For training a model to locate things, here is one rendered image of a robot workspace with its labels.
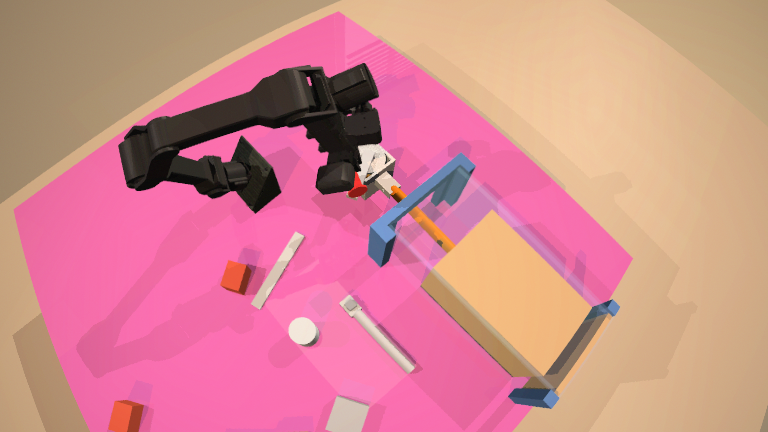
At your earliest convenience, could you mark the orange-red box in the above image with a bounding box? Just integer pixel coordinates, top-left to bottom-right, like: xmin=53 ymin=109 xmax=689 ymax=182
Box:
xmin=220 ymin=260 xmax=251 ymax=296
xmin=108 ymin=400 xmax=144 ymax=432

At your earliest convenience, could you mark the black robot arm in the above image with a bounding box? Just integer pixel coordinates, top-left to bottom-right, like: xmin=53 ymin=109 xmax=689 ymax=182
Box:
xmin=118 ymin=63 xmax=382 ymax=199

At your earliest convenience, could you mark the beige cube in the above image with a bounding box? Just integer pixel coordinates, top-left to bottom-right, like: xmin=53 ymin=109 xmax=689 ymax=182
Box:
xmin=325 ymin=395 xmax=369 ymax=432

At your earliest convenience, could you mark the grey cylinder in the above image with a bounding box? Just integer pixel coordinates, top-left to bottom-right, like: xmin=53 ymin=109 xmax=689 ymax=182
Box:
xmin=288 ymin=317 xmax=319 ymax=347

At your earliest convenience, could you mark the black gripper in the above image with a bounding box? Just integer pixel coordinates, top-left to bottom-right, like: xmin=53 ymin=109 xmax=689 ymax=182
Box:
xmin=305 ymin=107 xmax=362 ymax=195

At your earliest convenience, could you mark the beige flat bar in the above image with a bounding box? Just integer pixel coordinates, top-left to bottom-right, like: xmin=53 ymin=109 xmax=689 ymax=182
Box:
xmin=251 ymin=232 xmax=305 ymax=310

